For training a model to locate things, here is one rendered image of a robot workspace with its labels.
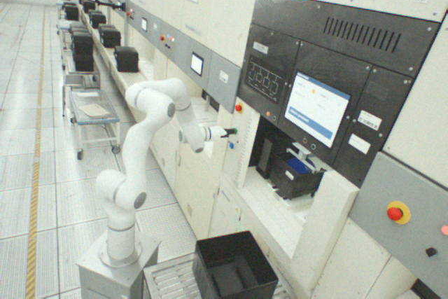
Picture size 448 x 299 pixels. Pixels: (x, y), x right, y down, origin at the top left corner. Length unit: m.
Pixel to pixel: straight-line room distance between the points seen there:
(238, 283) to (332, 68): 1.01
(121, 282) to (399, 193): 1.13
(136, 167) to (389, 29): 1.00
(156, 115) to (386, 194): 0.83
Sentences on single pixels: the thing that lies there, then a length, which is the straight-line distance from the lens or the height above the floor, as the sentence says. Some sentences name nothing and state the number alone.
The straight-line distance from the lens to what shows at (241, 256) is 1.58.
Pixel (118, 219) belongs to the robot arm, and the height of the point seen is 1.01.
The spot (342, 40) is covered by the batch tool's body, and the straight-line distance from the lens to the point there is 1.16.
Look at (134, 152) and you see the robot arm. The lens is 1.21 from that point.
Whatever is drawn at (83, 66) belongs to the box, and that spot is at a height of 0.53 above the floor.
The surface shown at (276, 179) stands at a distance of 1.79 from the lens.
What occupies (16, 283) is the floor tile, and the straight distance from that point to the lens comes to 2.55.
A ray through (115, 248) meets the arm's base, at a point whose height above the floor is 0.84.
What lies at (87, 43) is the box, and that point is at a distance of 4.83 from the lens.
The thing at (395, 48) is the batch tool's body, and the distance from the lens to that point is 1.04.
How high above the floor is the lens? 1.95
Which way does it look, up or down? 27 degrees down
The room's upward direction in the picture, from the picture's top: 11 degrees clockwise
